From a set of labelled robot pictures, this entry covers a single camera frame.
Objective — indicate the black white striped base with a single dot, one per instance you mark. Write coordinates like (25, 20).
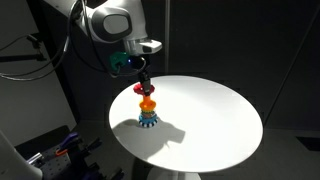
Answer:
(147, 123)

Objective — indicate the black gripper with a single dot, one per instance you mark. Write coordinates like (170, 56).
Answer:
(138, 63)

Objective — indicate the white round pedestal table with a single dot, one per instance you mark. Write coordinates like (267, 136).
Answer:
(203, 127)

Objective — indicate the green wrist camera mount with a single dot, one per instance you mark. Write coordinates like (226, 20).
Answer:
(118, 60)

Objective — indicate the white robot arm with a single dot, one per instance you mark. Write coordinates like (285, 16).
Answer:
(116, 20)

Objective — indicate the orange ring holder post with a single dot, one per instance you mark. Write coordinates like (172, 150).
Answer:
(147, 104)

